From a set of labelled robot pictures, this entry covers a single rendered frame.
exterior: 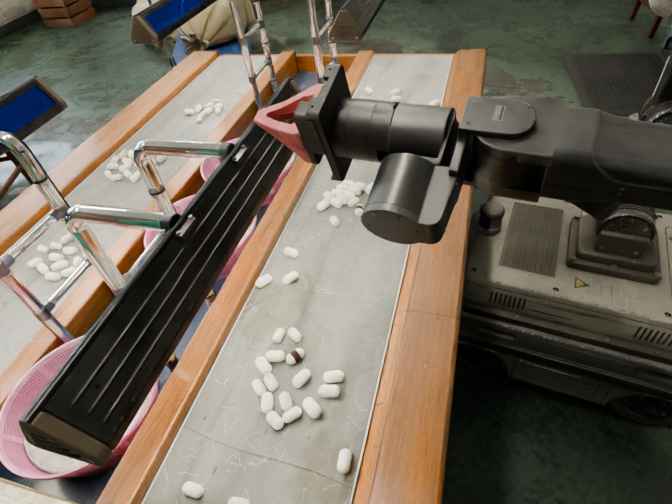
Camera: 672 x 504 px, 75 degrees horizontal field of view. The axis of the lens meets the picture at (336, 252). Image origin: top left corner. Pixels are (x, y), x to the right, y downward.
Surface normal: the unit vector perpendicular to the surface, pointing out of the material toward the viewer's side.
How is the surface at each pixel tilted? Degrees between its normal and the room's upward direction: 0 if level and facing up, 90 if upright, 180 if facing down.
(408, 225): 110
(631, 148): 24
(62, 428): 58
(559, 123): 17
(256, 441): 0
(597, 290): 0
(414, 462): 0
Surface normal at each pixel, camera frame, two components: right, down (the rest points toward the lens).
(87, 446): 0.75, -0.28
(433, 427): -0.11, -0.70
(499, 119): -0.23, -0.43
